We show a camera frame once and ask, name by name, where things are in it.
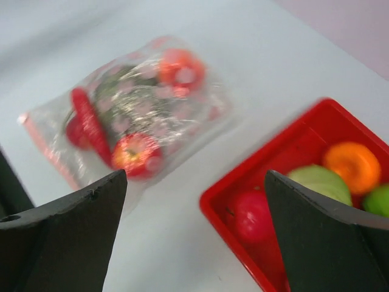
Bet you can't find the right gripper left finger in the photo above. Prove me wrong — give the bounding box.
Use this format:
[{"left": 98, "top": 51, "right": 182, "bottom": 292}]
[{"left": 1, "top": 170, "right": 127, "bottom": 291}]

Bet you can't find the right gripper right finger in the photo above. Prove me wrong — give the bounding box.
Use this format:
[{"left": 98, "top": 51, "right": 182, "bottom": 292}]
[{"left": 264, "top": 170, "right": 388, "bottom": 291}]

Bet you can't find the small red toy fruit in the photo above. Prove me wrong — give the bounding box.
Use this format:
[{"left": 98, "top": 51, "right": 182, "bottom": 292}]
[{"left": 65, "top": 116, "right": 91, "bottom": 150}]

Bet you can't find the red toy apple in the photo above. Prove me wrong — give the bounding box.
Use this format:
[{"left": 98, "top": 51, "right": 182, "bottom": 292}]
[{"left": 111, "top": 133, "right": 164, "bottom": 180}]

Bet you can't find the red toy chili pepper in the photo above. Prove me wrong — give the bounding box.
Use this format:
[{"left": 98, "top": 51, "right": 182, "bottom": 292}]
[{"left": 71, "top": 87, "right": 112, "bottom": 167}]

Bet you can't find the clear pink-dotted zip bag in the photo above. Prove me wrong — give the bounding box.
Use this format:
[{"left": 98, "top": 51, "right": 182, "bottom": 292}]
[{"left": 19, "top": 36, "right": 232, "bottom": 189}]

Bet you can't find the green toy melon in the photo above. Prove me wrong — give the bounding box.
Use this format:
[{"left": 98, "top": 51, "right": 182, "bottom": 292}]
[{"left": 79, "top": 65, "right": 184, "bottom": 146}]

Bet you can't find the orange-red toy peach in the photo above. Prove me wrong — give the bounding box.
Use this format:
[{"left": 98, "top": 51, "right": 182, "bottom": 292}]
[{"left": 158, "top": 48, "right": 206, "bottom": 90}]

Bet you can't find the green toy cabbage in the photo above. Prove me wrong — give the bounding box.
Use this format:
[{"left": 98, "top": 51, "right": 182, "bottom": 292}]
[{"left": 287, "top": 164, "right": 353, "bottom": 206}]

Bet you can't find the green toy apple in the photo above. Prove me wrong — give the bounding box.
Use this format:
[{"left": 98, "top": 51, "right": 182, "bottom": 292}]
[{"left": 362, "top": 183, "right": 389, "bottom": 218}]

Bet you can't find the red toy tomato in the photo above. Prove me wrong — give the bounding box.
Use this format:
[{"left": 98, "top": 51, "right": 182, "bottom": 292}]
[{"left": 232, "top": 190, "right": 275, "bottom": 244}]

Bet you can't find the orange toy tangerine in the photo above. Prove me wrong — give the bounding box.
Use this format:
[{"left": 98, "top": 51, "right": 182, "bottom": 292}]
[{"left": 322, "top": 142, "right": 381, "bottom": 196}]

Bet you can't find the red plastic tray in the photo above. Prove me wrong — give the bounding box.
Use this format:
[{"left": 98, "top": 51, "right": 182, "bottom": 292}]
[{"left": 199, "top": 99, "right": 388, "bottom": 291}]

